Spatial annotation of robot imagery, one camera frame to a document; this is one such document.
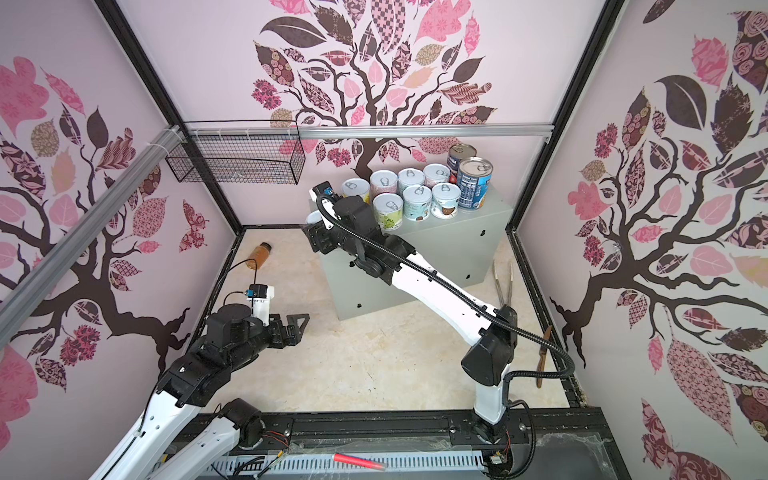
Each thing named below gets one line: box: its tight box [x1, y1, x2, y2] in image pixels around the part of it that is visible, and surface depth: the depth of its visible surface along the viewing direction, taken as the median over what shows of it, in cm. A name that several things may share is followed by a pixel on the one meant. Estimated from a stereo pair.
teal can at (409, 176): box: [397, 168, 425, 194], surface depth 79 cm
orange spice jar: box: [245, 242, 272, 270], surface depth 112 cm
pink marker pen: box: [333, 453, 386, 470], surface depth 71 cm
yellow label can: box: [341, 177, 371, 204], surface depth 76 cm
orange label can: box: [306, 210, 323, 225], surface depth 68 cm
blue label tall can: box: [457, 156, 494, 210], surface depth 74 cm
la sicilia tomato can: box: [447, 143, 477, 184], surface depth 79 cm
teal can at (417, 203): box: [402, 185, 433, 223], surface depth 74 cm
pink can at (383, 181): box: [370, 170, 399, 197], surface depth 77 cm
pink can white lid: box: [423, 163, 451, 187], surface depth 79 cm
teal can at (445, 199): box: [431, 182, 462, 219], surface depth 75 cm
